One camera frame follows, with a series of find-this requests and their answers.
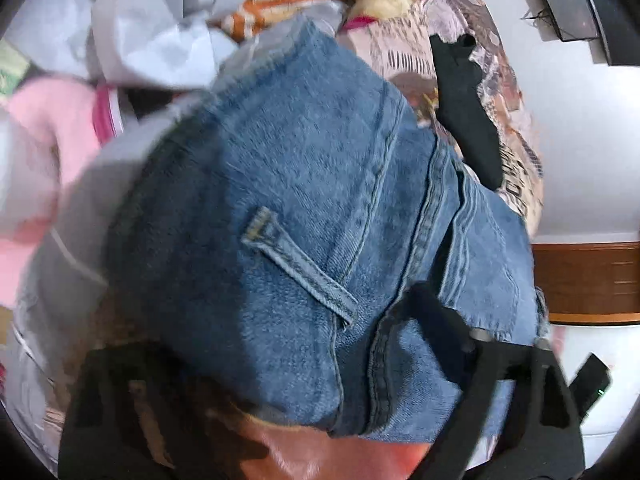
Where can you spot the printed blanket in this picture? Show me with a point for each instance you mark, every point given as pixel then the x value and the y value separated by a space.
pixel 400 15

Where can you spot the black wall television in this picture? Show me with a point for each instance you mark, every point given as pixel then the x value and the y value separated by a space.
pixel 615 15

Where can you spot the blue denim pants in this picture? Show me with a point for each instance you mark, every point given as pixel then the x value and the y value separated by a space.
pixel 300 185

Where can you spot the brown wooden wardrobe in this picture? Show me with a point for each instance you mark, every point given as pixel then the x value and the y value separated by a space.
pixel 590 280

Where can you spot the small black wall monitor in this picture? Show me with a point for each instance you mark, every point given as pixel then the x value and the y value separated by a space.
pixel 567 5

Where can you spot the black garment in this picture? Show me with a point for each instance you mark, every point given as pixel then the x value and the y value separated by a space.
pixel 467 115

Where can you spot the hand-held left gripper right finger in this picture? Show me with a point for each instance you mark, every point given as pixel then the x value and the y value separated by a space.
pixel 472 400

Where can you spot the pink cloth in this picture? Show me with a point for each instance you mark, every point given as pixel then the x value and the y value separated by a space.
pixel 55 125

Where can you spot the white crumpled cloth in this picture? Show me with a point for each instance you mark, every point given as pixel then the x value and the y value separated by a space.
pixel 160 25

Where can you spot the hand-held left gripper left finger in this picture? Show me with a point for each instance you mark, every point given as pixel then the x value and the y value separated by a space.
pixel 100 440

